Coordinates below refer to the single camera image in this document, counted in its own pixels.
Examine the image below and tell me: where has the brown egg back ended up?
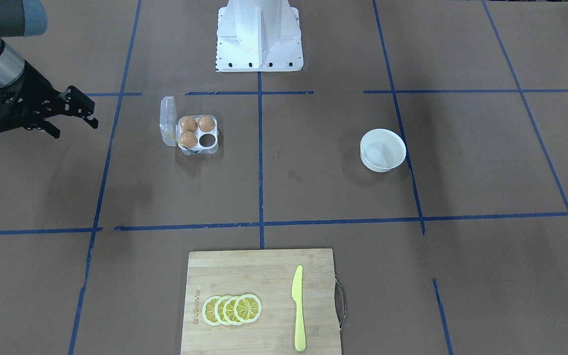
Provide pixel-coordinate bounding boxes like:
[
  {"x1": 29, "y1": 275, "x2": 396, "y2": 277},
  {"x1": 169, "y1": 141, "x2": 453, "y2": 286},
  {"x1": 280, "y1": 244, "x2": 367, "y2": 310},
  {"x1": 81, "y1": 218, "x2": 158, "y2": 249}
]
[{"x1": 178, "y1": 115, "x2": 198, "y2": 133}]

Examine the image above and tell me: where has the yellow plastic knife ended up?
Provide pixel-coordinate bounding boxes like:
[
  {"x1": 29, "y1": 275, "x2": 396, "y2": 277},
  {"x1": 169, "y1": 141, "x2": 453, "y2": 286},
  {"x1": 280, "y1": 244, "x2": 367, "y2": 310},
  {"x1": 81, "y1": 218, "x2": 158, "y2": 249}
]
[{"x1": 291, "y1": 265, "x2": 307, "y2": 352}]

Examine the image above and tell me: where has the clear plastic egg box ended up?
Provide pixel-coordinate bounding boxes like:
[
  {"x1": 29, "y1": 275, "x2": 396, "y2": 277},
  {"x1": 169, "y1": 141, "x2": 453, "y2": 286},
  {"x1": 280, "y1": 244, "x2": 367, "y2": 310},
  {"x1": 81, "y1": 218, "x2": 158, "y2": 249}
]
[{"x1": 159, "y1": 96, "x2": 219, "y2": 156}]

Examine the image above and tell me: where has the brown egg from bowl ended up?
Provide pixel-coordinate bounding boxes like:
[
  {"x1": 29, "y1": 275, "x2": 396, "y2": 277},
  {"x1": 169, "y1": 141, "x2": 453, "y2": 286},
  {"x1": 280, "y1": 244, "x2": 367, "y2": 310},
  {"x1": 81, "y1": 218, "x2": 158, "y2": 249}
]
[{"x1": 198, "y1": 115, "x2": 216, "y2": 132}]

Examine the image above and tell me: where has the bamboo cutting board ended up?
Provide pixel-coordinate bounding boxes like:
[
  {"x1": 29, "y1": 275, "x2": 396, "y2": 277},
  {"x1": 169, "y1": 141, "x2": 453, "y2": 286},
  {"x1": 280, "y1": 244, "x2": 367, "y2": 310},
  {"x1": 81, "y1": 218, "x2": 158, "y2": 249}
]
[{"x1": 180, "y1": 248, "x2": 342, "y2": 355}]

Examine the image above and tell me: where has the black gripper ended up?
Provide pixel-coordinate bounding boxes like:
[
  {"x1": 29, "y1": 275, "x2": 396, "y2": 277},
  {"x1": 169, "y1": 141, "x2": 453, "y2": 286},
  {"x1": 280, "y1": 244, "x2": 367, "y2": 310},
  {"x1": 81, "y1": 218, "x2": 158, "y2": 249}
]
[{"x1": 0, "y1": 62, "x2": 99, "y2": 139}]

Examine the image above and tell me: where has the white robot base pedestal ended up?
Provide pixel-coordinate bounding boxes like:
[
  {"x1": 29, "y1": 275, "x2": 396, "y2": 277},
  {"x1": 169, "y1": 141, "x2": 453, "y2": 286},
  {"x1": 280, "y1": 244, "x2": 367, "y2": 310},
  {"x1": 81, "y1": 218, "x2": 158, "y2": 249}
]
[{"x1": 215, "y1": 0, "x2": 304, "y2": 72}]

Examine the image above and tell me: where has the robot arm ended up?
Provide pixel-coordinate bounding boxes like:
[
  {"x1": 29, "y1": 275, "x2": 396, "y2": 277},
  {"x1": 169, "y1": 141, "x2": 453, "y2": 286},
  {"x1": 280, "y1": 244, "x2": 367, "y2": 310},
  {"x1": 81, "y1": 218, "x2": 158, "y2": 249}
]
[{"x1": 0, "y1": 0, "x2": 99, "y2": 139}]

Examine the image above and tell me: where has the white bowl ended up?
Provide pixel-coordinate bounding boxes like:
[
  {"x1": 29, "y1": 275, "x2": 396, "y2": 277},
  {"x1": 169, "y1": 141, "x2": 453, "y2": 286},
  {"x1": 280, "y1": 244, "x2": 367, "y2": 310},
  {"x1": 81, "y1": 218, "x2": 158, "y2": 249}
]
[{"x1": 360, "y1": 128, "x2": 407, "y2": 173}]

